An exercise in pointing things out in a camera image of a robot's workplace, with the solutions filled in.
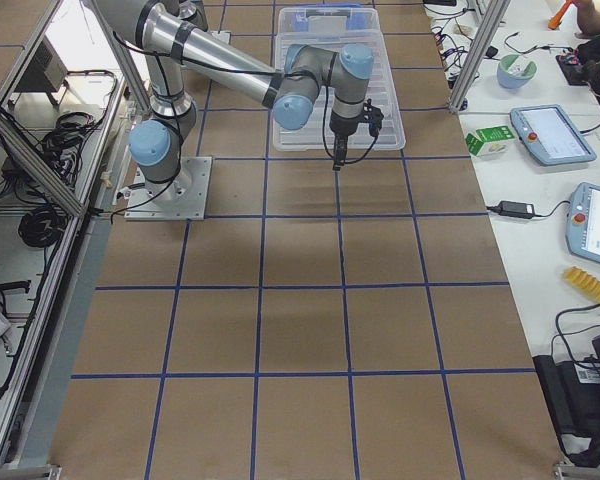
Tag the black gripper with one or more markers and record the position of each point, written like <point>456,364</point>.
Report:
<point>341,127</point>

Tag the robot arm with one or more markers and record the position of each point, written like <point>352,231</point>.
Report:
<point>169,43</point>

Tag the clear plastic storage box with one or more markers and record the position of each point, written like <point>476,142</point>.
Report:
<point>325,20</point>

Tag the green white carton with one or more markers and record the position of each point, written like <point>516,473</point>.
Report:
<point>489,141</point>

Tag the black power brick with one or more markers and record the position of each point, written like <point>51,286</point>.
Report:
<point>514,209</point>

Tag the light blue bowl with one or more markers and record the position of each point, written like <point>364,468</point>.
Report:
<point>515,71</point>

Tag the teach pendant upper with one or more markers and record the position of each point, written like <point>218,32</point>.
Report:
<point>549,135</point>

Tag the teach pendant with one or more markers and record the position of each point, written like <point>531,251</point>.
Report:
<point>549,135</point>
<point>583,222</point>

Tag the teach pendant lower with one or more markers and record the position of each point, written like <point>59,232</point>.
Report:
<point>583,222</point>

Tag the yellow corrugated piece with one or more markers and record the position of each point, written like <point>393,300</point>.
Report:
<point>588,284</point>

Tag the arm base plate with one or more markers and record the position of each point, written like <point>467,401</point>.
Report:
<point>185,199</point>

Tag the aluminium frame post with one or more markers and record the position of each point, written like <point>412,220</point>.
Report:
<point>482,40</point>

